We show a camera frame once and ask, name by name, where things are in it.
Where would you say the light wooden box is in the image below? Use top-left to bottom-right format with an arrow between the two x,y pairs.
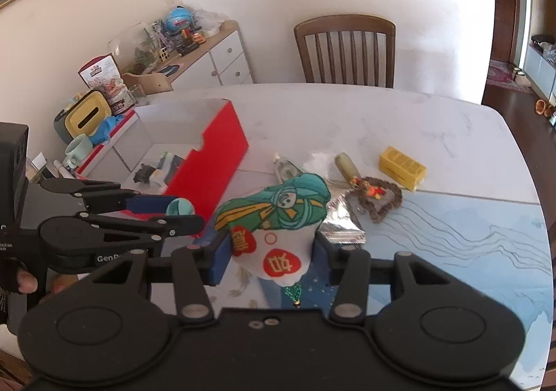
122,71 -> 173,97

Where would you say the teal mug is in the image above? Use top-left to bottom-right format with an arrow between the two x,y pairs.
65,134 -> 95,169

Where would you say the pink patterned rug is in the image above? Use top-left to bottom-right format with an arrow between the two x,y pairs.
486,60 -> 533,93

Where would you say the toy truck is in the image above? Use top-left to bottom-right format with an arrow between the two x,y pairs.
175,28 -> 206,55

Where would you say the blue printed table mat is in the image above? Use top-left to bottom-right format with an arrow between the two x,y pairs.
208,188 -> 549,378

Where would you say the dark small figure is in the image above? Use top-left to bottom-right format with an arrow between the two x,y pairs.
132,164 -> 158,186

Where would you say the brown door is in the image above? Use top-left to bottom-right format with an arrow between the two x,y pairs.
494,0 -> 529,67

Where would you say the brown wooden chair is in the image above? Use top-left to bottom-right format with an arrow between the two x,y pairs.
294,15 -> 397,89

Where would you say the blue globe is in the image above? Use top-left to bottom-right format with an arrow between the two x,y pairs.
167,6 -> 194,31

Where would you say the crumpled white plastic bag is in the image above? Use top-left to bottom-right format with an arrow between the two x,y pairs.
195,9 -> 229,38

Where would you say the yellow tissue box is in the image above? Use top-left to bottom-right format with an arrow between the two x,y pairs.
69,90 -> 112,133

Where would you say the blue cloth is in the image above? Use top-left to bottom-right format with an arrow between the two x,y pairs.
89,115 -> 123,145

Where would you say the red white snack box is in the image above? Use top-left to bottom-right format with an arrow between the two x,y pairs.
78,54 -> 136,114

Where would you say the grey oval case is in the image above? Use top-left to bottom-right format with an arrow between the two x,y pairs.
273,153 -> 305,181

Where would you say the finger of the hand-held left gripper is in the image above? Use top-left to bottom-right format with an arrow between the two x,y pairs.
39,177 -> 177,216
75,211 -> 206,244

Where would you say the teal small ball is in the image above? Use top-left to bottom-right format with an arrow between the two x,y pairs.
166,197 -> 195,218

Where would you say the glass dome terrarium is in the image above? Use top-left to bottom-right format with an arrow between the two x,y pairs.
107,22 -> 162,75

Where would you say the black flat card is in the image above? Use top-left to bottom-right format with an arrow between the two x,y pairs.
167,154 -> 188,180

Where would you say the white green tube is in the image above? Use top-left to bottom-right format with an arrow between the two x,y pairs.
152,151 -> 175,188

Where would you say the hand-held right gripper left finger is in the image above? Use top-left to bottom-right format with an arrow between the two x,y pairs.
89,230 -> 233,324

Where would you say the yellow small box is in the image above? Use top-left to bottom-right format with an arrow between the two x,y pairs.
378,146 -> 427,192

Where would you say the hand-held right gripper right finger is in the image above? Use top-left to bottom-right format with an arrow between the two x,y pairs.
313,234 -> 459,324

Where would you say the red cardboard box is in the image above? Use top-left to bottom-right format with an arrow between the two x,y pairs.
76,98 -> 250,239

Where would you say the light blue wall cabinet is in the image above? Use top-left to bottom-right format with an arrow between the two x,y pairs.
523,42 -> 556,101

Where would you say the person's left hand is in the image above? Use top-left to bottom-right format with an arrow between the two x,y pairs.
13,268 -> 81,300

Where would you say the clear plastic bag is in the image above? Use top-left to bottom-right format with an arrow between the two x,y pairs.
303,151 -> 345,188

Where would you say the white sideboard cabinet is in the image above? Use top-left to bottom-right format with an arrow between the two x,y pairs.
143,19 -> 255,93

